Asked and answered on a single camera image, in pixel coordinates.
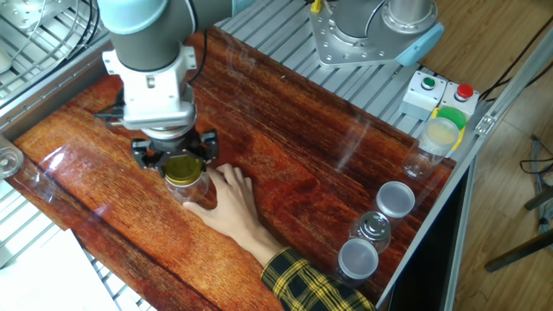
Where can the grey box green button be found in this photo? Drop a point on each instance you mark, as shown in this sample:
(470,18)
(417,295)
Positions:
(421,97)

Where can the gold metal jar lid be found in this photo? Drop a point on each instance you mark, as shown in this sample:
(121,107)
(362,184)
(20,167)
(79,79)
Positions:
(183,170)

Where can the grey aluminium rail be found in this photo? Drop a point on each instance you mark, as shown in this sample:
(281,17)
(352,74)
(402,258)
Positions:
(43,90)

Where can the grey box red button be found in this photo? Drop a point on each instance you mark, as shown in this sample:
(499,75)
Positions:
(464,103)

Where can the bare human hand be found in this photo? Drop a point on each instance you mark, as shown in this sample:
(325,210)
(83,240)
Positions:
(235,211)

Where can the silver UR5 robot arm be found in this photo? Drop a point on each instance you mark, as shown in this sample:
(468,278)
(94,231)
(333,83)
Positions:
(147,47)

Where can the dark chair leg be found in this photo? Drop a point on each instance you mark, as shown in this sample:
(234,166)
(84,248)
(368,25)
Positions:
(540,198)
(518,250)

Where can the clear jar white plastic lid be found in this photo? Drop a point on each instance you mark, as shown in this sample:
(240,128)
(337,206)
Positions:
(357,258)
(395,198)

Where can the clear jar silver metal lid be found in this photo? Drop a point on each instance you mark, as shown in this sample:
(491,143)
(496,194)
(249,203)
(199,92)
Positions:
(372,226)

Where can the large clear jar white lid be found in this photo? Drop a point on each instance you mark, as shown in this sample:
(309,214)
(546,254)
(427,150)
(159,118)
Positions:
(439,135)

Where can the aluminium frame post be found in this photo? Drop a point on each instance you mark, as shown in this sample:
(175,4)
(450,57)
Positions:
(510,93)

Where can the small clear glass jar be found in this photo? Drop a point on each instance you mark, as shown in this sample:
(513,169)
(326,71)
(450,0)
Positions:
(188,193)

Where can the yellow plastic clip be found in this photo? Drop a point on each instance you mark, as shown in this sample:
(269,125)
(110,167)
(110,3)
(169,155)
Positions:
(316,6)

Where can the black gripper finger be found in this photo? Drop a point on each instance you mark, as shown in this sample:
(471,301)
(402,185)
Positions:
(141,153)
(210,146)

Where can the forearm yellow black plaid sleeve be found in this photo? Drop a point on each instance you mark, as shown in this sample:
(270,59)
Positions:
(302,289)

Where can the silver metal mounting plate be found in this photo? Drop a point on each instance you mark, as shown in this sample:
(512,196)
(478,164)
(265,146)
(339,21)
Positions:
(26,10)

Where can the black flat panel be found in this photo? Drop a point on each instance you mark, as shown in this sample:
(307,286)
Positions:
(427,268)

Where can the white paper sheet stack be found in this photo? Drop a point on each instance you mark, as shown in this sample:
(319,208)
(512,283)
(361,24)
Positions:
(43,281)

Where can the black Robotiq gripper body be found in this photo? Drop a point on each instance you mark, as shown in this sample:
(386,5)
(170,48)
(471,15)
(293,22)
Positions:
(177,147)

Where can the yellow box green round cap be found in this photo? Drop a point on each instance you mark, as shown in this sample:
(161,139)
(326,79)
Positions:
(452,116)

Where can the glossy wood grain mat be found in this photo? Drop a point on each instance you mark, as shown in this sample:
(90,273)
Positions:
(302,164)

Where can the empty clear lidless jar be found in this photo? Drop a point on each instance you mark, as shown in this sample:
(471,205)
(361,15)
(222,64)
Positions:
(8,162)

